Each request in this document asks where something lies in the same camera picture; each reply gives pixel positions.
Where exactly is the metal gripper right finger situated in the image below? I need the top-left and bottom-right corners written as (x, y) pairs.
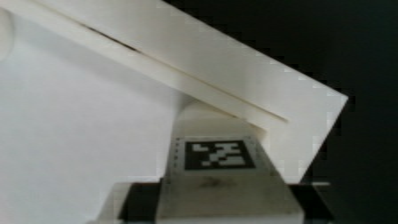
top-left (290, 183), bottom-right (336, 224)

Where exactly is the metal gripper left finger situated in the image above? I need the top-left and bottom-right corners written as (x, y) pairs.
top-left (88, 179), bottom-right (162, 224)

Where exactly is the white table leg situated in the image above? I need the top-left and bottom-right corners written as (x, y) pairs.
top-left (155, 102), bottom-right (304, 224)

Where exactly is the white square tabletop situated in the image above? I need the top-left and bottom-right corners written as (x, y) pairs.
top-left (0, 0), bottom-right (347, 224)

